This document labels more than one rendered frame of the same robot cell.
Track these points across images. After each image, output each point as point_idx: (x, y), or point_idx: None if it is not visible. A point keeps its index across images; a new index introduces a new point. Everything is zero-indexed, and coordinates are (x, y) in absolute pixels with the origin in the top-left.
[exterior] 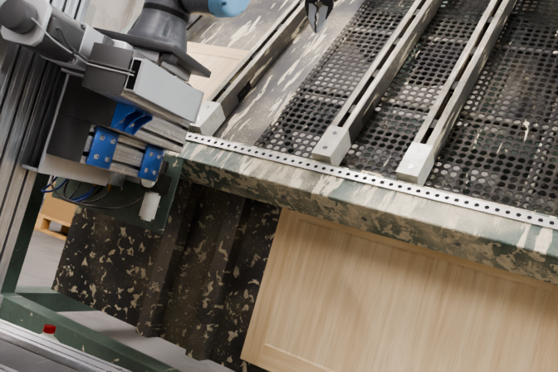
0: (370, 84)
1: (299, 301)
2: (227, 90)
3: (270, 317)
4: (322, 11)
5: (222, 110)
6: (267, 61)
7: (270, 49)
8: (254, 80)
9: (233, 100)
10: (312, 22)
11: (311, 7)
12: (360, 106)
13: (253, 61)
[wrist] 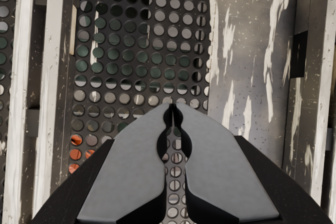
0: (27, 75)
1: None
2: (333, 9)
3: None
4: (133, 175)
5: None
6: (293, 144)
7: (305, 167)
8: (294, 91)
9: (306, 18)
10: (194, 117)
11: (232, 182)
12: None
13: (322, 111)
